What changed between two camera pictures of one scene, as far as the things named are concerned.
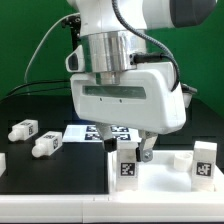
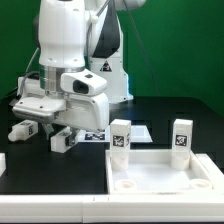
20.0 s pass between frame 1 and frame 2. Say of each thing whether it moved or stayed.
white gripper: moved
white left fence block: stayed
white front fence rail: stayed
